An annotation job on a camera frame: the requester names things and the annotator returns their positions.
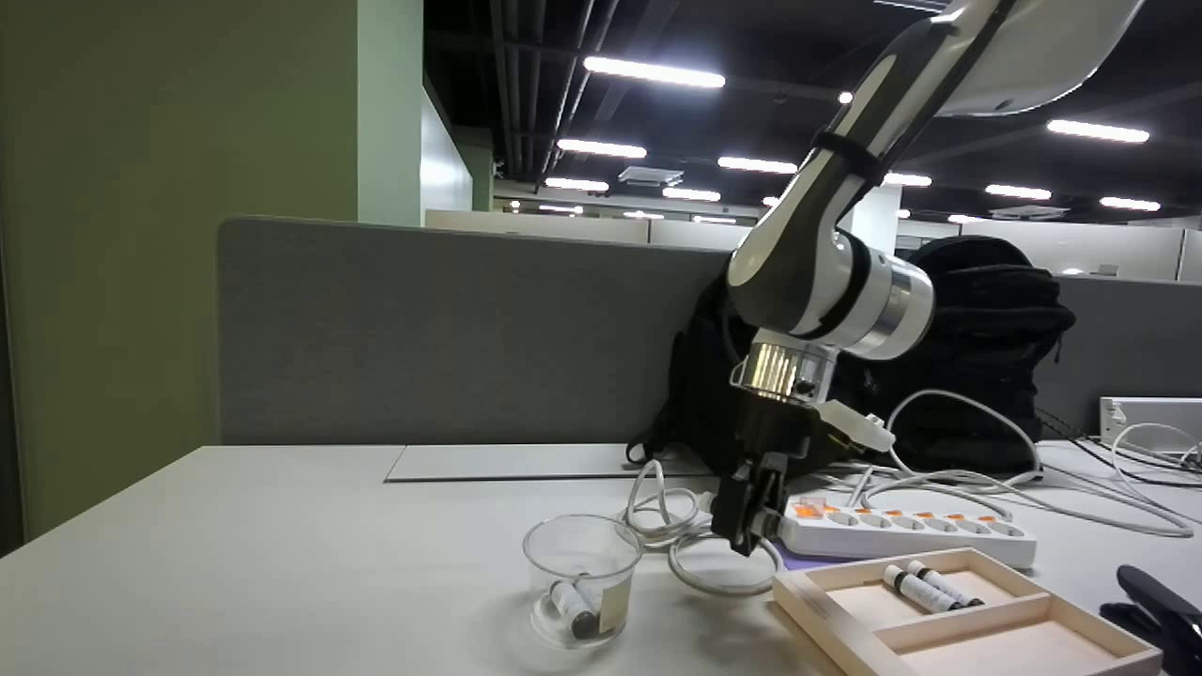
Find thick white power cable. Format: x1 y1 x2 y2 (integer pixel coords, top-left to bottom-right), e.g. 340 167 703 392
848 386 1202 541

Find small white bottle black cap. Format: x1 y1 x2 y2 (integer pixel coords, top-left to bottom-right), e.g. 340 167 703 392
911 560 989 614
551 579 609 641

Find thin white coiled cable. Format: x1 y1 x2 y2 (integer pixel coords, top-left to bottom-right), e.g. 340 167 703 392
619 456 782 602

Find clear plastic cup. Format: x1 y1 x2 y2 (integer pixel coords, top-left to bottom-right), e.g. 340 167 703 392
517 512 648 648

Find white power strip orange switches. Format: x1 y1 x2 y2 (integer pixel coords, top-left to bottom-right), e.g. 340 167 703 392
773 490 1043 575

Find wooden two-compartment box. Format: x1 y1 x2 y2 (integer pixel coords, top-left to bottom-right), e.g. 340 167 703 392
765 544 1166 676

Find grey desk partition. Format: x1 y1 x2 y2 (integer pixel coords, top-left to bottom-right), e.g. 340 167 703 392
214 216 1202 447

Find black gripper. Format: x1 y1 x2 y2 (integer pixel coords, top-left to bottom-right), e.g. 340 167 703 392
711 386 825 560

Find black backpack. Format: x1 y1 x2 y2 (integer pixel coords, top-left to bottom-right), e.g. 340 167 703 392
623 234 1082 486

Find white device box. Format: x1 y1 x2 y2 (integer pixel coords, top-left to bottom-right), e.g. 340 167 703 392
1097 393 1202 472

